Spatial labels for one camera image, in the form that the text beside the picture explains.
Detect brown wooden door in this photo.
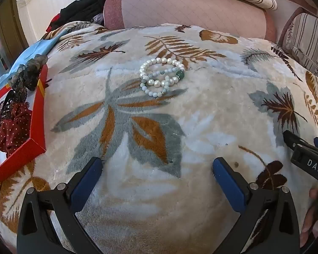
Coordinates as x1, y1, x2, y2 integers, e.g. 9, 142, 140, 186
0, 0, 29, 68

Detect white pearl bracelet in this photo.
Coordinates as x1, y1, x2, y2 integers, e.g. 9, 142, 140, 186
139, 57, 186, 89

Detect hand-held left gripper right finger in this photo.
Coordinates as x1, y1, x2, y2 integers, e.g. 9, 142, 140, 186
212, 157, 300, 254

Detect lilac cloth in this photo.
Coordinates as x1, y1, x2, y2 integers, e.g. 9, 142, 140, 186
91, 13, 105, 27

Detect red white-dotted scrunchie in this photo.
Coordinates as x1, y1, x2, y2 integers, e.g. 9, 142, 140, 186
0, 102, 33, 157

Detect grey sheer scrunchie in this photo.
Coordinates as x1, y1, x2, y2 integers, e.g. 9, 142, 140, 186
9, 54, 49, 92

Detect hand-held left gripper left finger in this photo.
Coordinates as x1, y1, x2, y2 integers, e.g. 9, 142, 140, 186
17, 157, 104, 254

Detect pale green bead bracelet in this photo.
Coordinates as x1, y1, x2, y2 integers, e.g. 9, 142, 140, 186
140, 67, 186, 98

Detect black and red clothes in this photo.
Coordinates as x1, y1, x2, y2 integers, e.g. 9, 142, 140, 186
46, 0, 111, 33

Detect leaf-printed plush blanket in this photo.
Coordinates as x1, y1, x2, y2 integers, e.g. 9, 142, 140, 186
0, 24, 318, 254

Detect light blue cloth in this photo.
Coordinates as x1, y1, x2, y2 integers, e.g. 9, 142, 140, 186
0, 28, 69, 99

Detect striped floral sofa cushion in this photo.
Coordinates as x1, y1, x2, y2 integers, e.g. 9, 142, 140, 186
278, 12, 318, 86

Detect pink bolster cushion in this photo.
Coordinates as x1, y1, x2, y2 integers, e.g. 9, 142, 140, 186
103, 0, 277, 42

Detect red box with white inside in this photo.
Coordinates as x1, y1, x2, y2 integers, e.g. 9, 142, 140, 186
0, 63, 49, 194

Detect person's right hand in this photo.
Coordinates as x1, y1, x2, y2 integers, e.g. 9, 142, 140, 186
299, 187, 318, 248

